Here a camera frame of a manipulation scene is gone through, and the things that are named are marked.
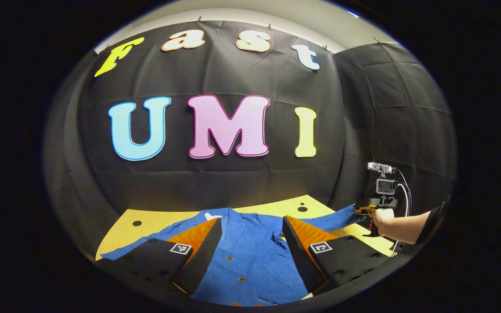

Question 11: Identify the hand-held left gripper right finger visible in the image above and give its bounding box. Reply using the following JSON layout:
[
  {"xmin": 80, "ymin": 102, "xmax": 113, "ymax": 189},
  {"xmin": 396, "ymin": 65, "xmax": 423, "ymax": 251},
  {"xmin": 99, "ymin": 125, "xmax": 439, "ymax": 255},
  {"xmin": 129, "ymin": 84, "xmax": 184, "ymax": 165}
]
[{"xmin": 282, "ymin": 215, "xmax": 392, "ymax": 295}]

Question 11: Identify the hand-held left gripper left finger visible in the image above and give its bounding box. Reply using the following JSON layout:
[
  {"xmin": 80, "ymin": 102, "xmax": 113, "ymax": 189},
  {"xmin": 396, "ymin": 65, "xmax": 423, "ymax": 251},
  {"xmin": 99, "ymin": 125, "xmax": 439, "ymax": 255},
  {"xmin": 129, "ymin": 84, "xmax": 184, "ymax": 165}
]
[{"xmin": 98, "ymin": 217, "xmax": 223, "ymax": 296}]

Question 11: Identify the blue button shirt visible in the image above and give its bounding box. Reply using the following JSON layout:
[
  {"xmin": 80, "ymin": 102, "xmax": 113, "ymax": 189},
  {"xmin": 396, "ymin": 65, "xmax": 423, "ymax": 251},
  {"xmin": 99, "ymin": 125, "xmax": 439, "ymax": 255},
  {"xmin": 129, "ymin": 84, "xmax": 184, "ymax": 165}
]
[{"xmin": 100, "ymin": 204, "xmax": 366, "ymax": 307}]

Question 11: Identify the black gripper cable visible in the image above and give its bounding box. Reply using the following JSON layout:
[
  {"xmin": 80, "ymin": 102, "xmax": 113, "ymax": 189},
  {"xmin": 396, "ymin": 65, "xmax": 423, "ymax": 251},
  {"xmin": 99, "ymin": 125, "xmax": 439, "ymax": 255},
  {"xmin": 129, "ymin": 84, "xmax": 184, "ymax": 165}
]
[{"xmin": 390, "ymin": 169, "xmax": 413, "ymax": 257}]

